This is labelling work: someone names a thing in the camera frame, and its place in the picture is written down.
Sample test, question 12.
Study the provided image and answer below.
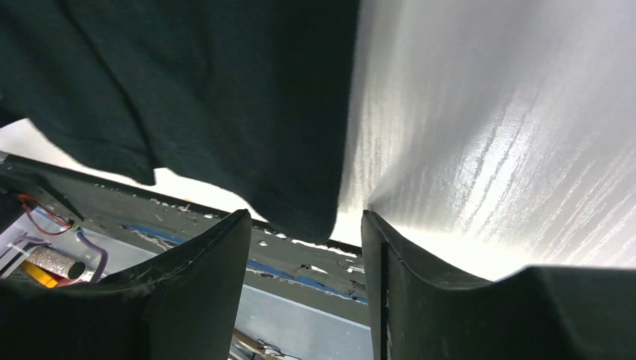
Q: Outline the red wire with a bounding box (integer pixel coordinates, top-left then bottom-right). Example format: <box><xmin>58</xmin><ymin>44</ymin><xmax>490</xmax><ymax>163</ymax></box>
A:
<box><xmin>19</xmin><ymin>193</ymin><xmax>76</xmax><ymax>237</ymax></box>

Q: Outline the black t shirt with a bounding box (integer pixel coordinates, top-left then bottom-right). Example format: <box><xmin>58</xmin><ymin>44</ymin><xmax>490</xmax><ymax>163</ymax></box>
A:
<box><xmin>1</xmin><ymin>1</ymin><xmax>360</xmax><ymax>244</ymax></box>

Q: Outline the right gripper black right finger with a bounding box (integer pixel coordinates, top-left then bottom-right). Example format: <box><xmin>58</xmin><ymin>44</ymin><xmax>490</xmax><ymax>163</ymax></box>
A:
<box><xmin>361</xmin><ymin>211</ymin><xmax>635</xmax><ymax>359</ymax></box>

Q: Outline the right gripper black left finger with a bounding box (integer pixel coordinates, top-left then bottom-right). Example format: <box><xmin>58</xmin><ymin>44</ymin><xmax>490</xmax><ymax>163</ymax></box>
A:
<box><xmin>1</xmin><ymin>210</ymin><xmax>252</xmax><ymax>359</ymax></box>

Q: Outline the yellow connector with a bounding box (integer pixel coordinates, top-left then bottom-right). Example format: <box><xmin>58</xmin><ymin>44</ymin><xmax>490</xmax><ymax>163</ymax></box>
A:
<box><xmin>20</xmin><ymin>262</ymin><xmax>59</xmax><ymax>288</ymax></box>

